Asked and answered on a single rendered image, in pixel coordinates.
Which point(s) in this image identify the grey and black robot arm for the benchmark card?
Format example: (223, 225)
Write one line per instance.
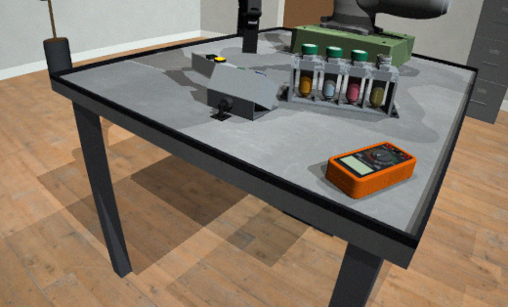
(358, 16)

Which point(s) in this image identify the orange digital multimeter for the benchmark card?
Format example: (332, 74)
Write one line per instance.
(367, 170)

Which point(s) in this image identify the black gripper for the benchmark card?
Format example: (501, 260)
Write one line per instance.
(251, 24)

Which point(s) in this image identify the black table edge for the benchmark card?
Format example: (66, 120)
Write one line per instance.
(294, 189)

